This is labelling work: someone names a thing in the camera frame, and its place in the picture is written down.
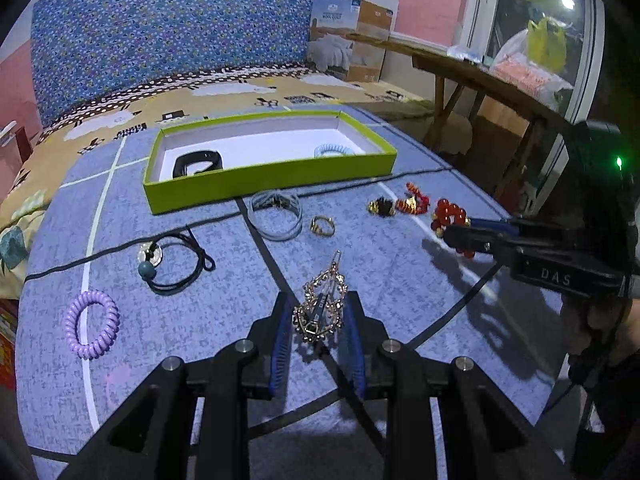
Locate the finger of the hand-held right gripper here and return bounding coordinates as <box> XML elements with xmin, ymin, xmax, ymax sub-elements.
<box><xmin>467</xmin><ymin>216</ymin><xmax>531</xmax><ymax>236</ymax></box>
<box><xmin>444</xmin><ymin>224</ymin><xmax>521</xmax><ymax>261</ymax></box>

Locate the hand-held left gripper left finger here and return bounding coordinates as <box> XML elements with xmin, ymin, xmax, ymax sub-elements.
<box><xmin>57</xmin><ymin>292</ymin><xmax>296</xmax><ymax>480</ymax></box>

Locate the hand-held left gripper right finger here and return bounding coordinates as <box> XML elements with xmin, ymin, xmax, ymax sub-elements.
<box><xmin>337</xmin><ymin>290</ymin><xmax>576</xmax><ymax>480</ymax></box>

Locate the red bead bracelet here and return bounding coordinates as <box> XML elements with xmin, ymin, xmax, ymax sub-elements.
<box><xmin>431</xmin><ymin>197</ymin><xmax>481</xmax><ymax>260</ymax></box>

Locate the red and gold bracelet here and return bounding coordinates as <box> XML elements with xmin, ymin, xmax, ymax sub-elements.
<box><xmin>395</xmin><ymin>182</ymin><xmax>432</xmax><ymax>217</ymax></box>

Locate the grey hair tie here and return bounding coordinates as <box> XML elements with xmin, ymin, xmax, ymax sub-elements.
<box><xmin>249</xmin><ymin>190</ymin><xmax>304</xmax><ymax>242</ymax></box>

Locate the black cord necklace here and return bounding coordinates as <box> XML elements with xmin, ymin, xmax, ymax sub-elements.
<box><xmin>137</xmin><ymin>226</ymin><xmax>217</xmax><ymax>295</ymax></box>

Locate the green cardboard box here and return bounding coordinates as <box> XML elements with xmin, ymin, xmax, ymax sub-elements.
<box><xmin>142</xmin><ymin>110</ymin><xmax>398</xmax><ymax>216</ymax></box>

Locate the purple spiral hair tie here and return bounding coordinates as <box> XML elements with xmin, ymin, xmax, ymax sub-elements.
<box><xmin>63</xmin><ymin>290</ymin><xmax>121</xmax><ymax>360</ymax></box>

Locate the person's right hand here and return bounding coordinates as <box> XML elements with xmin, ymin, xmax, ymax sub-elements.
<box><xmin>559</xmin><ymin>300</ymin><xmax>640</xmax><ymax>366</ymax></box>

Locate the blue grey lined mat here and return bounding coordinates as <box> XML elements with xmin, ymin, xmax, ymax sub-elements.
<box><xmin>15</xmin><ymin>105</ymin><xmax>571</xmax><ymax>480</ymax></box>

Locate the wooden bench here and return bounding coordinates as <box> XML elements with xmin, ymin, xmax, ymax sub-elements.
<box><xmin>345</xmin><ymin>32</ymin><xmax>576</xmax><ymax>206</ymax></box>

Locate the pink packet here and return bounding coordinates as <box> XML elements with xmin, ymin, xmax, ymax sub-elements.
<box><xmin>492</xmin><ymin>50</ymin><xmax>558</xmax><ymax>98</ymax></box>

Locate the yellow plastic bag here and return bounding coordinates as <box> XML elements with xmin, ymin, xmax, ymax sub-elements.
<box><xmin>527</xmin><ymin>16</ymin><xmax>568</xmax><ymax>68</ymax></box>

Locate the black fitness band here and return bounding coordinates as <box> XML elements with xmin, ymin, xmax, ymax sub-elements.
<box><xmin>172</xmin><ymin>150</ymin><xmax>223</xmax><ymax>179</ymax></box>

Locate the cardboard quilt box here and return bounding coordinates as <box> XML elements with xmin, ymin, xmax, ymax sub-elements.
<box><xmin>306</xmin><ymin>0</ymin><xmax>396</xmax><ymax>83</ymax></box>

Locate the printed blanket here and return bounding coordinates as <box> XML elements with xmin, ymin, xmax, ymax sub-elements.
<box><xmin>0</xmin><ymin>62</ymin><xmax>436</xmax><ymax>303</ymax></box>

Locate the blue floral mattress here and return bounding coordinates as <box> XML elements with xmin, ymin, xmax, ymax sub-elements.
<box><xmin>31</xmin><ymin>0</ymin><xmax>353</xmax><ymax>128</ymax></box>

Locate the light blue spiral hair tie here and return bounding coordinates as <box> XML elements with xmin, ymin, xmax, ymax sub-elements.
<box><xmin>313</xmin><ymin>143</ymin><xmax>362</xmax><ymax>159</ymax></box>

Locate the white window frame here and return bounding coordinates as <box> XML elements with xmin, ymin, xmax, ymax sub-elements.
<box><xmin>457</xmin><ymin>0</ymin><xmax>608</xmax><ymax>201</ymax></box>

